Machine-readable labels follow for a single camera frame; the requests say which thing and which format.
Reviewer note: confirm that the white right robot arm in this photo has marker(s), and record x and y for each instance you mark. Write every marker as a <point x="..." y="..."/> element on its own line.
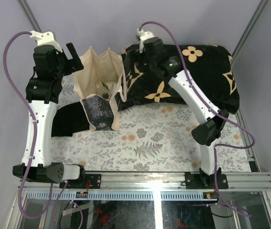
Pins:
<point x="211" y="119"/>

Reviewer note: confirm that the white rectangular bottle black cap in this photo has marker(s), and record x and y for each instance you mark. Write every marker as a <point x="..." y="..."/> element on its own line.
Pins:
<point x="107" y="92"/>

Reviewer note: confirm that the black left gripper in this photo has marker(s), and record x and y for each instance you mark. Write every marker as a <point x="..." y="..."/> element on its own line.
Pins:
<point x="72" y="65"/>

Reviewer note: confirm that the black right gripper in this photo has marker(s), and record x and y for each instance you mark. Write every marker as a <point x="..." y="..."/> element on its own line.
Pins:
<point x="137" y="57"/>

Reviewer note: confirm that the floral pattern table cloth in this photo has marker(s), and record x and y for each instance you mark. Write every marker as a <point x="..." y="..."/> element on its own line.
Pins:
<point x="154" y="135"/>

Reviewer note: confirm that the beige canvas tote bag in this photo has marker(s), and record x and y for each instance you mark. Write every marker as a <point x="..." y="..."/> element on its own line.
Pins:
<point x="102" y="114"/>

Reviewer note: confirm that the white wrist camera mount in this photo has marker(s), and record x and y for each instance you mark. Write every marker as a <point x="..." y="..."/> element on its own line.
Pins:
<point x="142" y="35"/>
<point x="46" y="38"/>

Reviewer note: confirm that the aluminium front rail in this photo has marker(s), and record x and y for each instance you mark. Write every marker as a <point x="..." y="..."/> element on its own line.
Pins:
<point x="174" y="181"/>

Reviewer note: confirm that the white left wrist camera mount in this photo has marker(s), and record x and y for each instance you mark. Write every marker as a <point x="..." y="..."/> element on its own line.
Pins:
<point x="46" y="38"/>

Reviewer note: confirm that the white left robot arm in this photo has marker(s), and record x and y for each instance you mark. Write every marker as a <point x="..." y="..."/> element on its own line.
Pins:
<point x="42" y="94"/>

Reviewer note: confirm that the clear square bottle black cap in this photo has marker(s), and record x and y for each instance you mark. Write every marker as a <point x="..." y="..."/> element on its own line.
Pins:
<point x="99" y="87"/>

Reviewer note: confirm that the black folded cloth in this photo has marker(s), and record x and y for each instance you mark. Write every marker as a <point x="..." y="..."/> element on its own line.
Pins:
<point x="68" y="120"/>

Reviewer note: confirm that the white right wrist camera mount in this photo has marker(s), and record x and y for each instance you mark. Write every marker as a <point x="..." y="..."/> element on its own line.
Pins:
<point x="142" y="35"/>

